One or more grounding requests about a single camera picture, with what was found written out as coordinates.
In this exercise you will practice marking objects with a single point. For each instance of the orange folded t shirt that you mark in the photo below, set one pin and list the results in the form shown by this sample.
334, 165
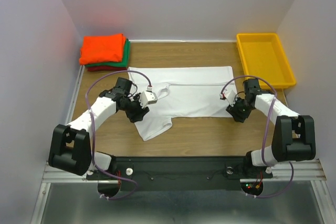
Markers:
100, 49

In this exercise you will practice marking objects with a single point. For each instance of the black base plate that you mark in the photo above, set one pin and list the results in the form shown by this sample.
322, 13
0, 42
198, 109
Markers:
178, 173

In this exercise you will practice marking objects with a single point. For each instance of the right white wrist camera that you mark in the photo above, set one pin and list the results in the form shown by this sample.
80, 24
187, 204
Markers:
229, 95

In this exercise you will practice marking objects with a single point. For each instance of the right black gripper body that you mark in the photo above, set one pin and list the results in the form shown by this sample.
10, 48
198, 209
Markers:
240, 110

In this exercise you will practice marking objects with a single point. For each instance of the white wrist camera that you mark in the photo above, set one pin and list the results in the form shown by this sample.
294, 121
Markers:
147, 98
229, 95

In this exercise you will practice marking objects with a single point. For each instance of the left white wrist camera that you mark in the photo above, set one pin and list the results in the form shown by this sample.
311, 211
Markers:
147, 98

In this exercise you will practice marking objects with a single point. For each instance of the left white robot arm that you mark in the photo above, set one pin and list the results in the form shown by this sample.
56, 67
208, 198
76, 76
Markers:
72, 146

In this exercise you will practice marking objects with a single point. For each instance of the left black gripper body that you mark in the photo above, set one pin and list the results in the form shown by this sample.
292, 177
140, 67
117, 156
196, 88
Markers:
133, 108

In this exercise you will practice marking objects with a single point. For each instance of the red folded t shirt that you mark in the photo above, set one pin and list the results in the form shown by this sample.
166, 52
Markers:
105, 68

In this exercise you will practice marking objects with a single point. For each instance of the white t shirt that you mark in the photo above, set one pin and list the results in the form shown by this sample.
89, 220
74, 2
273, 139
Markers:
192, 92

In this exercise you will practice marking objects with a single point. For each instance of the yellow plastic tray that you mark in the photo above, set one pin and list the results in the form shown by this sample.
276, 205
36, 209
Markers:
262, 55

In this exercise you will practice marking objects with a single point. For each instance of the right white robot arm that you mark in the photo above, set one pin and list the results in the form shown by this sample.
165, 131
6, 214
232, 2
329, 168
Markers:
293, 137

